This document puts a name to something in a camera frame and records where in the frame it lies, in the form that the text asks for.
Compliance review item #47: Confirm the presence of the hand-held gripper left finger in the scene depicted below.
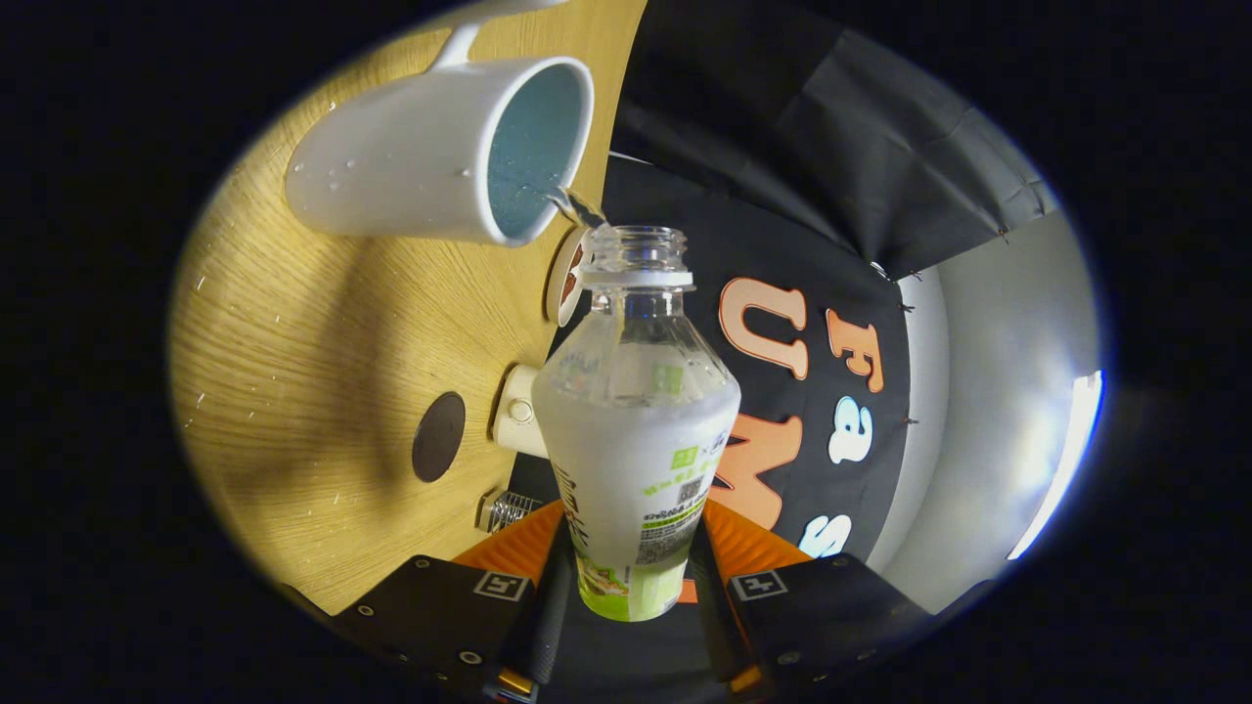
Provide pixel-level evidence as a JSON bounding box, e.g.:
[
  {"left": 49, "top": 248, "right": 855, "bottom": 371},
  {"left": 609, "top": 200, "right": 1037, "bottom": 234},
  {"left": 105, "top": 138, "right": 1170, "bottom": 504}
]
[{"left": 331, "top": 501, "right": 570, "bottom": 701}]

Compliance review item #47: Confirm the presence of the wooden table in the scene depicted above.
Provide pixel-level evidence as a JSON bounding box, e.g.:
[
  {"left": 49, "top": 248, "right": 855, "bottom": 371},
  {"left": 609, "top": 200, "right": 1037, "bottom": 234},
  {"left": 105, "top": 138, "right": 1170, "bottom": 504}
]
[{"left": 168, "top": 0, "right": 648, "bottom": 617}]

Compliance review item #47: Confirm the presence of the small white oval plate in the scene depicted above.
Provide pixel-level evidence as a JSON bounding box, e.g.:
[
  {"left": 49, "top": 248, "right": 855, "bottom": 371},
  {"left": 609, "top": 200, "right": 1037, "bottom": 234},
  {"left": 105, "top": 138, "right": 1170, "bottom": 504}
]
[{"left": 545, "top": 227, "right": 588, "bottom": 328}]

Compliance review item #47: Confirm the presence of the dark brown round coaster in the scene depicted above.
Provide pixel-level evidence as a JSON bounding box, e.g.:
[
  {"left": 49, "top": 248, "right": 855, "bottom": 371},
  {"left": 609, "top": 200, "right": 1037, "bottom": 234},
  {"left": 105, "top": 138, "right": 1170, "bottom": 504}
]
[{"left": 411, "top": 392, "right": 467, "bottom": 484}]

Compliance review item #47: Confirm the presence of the clear white-label juice bottle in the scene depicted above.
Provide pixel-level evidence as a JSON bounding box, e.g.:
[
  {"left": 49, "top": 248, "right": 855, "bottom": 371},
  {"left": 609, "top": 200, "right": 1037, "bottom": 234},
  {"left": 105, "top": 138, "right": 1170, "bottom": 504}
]
[{"left": 531, "top": 225, "right": 742, "bottom": 623}]

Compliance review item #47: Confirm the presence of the black backdrop cloth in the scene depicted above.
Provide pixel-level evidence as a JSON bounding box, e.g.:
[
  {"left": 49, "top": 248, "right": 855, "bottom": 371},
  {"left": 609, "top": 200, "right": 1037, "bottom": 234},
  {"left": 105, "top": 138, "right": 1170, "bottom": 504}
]
[{"left": 509, "top": 0, "right": 1062, "bottom": 685}]

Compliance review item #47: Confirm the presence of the white ceramic cup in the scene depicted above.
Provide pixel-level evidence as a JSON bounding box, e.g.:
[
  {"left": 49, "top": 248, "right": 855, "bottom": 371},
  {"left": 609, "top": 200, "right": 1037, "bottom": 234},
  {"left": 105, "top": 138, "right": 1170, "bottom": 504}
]
[{"left": 284, "top": 0, "right": 596, "bottom": 247}]

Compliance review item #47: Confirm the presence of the white toaster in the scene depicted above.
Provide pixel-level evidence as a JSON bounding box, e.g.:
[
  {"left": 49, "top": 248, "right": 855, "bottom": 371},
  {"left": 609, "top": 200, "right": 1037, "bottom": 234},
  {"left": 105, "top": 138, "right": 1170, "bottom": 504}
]
[{"left": 492, "top": 364, "right": 549, "bottom": 459}]

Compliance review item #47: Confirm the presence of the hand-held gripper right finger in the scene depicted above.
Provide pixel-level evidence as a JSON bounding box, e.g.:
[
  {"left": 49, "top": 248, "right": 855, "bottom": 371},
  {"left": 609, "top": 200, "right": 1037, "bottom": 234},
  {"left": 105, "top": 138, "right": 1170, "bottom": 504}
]
[{"left": 689, "top": 499, "right": 930, "bottom": 699}]

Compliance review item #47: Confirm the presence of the wire mesh basket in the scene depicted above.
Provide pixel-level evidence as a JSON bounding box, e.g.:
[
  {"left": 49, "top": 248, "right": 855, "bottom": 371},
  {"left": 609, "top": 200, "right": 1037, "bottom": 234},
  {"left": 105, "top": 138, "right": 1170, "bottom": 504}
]
[{"left": 476, "top": 489, "right": 544, "bottom": 534}]

